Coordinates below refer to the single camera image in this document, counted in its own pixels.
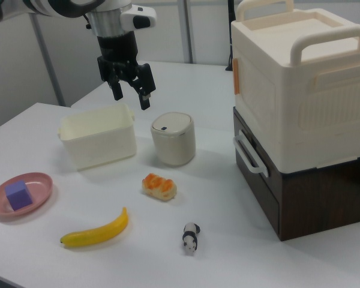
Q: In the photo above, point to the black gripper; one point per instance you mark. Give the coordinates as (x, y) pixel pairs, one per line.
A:
(117, 48)

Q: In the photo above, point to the purple foam cube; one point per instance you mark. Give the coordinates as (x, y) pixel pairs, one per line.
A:
(18, 196)

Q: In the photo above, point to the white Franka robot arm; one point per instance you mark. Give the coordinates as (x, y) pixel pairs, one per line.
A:
(105, 18)

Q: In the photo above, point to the pink plastic plate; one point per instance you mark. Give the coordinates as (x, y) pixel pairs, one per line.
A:
(39, 183)

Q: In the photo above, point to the cream open plastic container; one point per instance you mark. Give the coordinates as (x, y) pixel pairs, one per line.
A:
(102, 150)

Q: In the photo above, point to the small white lidded bin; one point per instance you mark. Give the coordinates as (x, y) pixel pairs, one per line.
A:
(174, 147)

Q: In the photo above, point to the toy bread loaf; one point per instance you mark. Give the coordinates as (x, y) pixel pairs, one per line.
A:
(159, 187)

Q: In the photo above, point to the orange box latch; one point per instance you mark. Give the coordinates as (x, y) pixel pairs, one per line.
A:
(235, 76)

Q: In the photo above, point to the black clamp stand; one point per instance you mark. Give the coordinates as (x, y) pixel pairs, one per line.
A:
(231, 30)

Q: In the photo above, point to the yellow toy banana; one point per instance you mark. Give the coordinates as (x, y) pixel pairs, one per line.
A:
(99, 235)

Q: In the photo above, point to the small panda figurine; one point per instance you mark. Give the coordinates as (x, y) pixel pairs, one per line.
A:
(189, 237)

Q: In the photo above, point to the dark brown drawer cabinet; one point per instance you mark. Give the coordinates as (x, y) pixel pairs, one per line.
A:
(318, 204)

